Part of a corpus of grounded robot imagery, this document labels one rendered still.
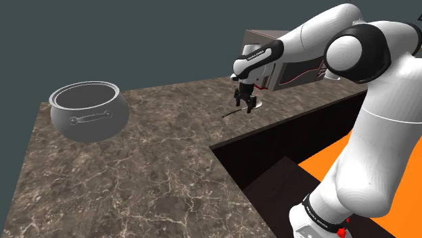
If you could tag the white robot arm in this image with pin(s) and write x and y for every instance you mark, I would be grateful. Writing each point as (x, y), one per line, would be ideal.
(379, 141)

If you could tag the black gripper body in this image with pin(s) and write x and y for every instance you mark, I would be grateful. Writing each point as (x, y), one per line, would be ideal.
(245, 89)

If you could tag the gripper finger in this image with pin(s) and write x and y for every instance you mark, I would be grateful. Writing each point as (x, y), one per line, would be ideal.
(237, 100)
(250, 105)

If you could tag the grey box appliance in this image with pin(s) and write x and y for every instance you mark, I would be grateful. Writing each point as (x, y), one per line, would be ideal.
(296, 74)

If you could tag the grey round pot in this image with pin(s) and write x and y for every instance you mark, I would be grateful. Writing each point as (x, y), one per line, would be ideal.
(89, 112)

